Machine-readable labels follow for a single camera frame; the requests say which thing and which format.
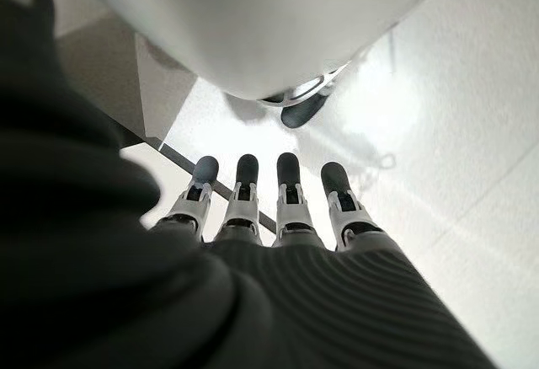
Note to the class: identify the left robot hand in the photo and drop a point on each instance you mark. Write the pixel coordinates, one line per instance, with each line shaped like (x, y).
(210, 301)

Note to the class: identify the robot left leg black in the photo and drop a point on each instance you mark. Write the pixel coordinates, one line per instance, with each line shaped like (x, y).
(252, 28)

